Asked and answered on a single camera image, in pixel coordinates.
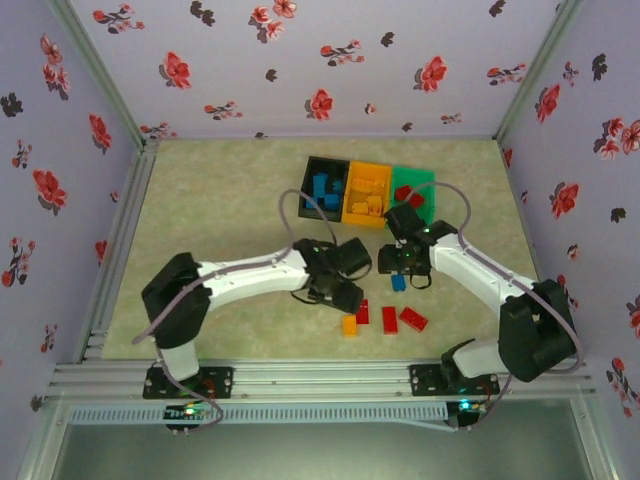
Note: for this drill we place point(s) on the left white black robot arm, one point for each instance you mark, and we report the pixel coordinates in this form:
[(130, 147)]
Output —
[(250, 272)]

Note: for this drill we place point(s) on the red lego brick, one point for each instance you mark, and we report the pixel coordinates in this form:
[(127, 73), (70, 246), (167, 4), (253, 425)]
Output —
[(417, 201), (363, 316), (389, 320), (413, 319), (402, 192)]

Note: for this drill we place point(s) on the black plastic bin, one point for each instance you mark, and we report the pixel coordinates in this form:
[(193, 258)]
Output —
[(306, 212)]

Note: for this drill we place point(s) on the green plastic bin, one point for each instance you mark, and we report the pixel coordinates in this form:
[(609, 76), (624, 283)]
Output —
[(425, 180)]

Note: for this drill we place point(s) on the orange plastic bin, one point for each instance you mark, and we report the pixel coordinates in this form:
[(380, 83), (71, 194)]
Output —
[(362, 220)]

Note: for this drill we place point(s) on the aluminium corner post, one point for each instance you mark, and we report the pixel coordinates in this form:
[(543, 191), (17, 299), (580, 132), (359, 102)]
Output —
[(537, 70), (101, 70)]

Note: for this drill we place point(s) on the controller board with LED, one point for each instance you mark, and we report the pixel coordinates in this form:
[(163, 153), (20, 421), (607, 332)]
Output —
[(467, 407), (187, 412)]

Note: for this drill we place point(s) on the aluminium side rail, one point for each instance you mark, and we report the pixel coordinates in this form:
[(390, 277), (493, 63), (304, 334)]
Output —
[(127, 225)]

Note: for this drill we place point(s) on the aluminium frame leg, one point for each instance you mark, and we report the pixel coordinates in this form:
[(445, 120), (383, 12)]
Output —
[(597, 445), (42, 450)]

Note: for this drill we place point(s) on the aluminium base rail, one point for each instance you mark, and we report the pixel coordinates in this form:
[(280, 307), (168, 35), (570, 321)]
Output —
[(320, 380)]

